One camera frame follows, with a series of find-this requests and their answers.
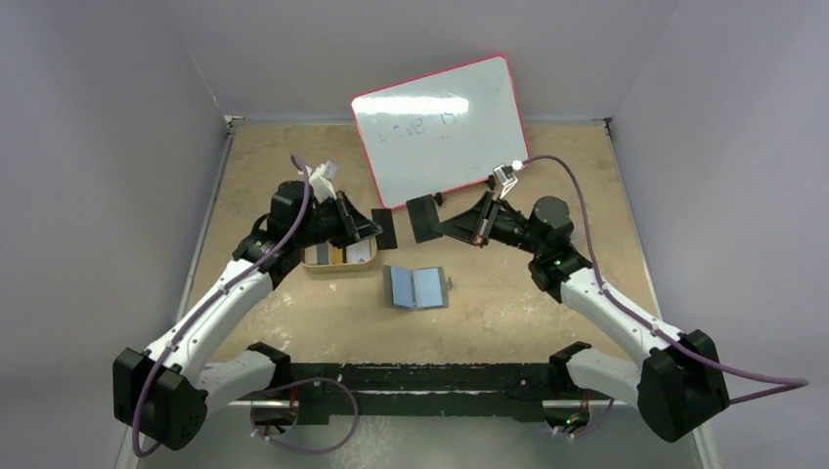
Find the silver VIP card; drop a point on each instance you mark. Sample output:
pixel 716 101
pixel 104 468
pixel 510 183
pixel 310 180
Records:
pixel 358 253

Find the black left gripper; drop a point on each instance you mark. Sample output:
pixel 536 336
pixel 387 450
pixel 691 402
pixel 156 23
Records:
pixel 353 225

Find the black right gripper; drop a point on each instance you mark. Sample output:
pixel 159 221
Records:
pixel 486 219

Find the beige plastic tray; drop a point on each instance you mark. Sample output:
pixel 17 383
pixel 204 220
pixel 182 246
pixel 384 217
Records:
pixel 344 268

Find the aluminium frame rail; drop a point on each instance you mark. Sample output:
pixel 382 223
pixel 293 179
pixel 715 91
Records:
pixel 259 401

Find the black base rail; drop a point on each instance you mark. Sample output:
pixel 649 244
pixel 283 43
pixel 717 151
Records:
pixel 421 388

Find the grey leather card holder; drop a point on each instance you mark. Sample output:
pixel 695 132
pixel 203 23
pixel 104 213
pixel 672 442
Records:
pixel 415 289

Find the red framed whiteboard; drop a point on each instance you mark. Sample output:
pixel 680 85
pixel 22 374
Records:
pixel 440 132

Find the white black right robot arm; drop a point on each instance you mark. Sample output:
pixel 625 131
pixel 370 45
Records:
pixel 671 377

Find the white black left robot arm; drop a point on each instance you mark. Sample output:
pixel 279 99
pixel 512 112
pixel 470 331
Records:
pixel 165 392

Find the black credit card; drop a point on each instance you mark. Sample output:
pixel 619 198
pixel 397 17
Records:
pixel 424 218
pixel 387 239

